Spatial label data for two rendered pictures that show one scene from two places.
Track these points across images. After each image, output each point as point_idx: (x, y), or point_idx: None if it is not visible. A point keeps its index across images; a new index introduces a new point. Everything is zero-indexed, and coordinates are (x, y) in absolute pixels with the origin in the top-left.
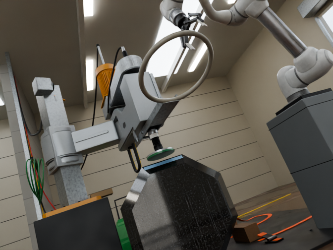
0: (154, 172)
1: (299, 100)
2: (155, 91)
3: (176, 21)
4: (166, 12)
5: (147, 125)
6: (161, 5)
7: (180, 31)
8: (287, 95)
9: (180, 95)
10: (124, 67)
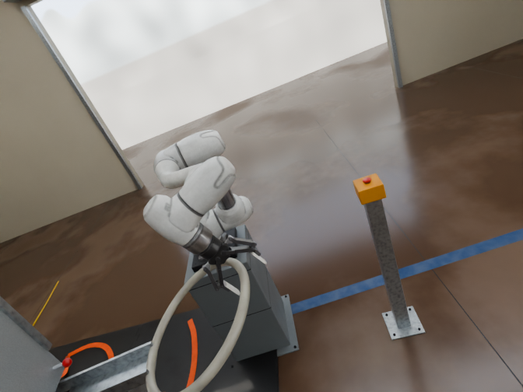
0: None
1: (242, 263)
2: (23, 330)
3: (210, 252)
4: (184, 235)
5: None
6: (164, 216)
7: (249, 285)
8: None
9: (159, 341)
10: None
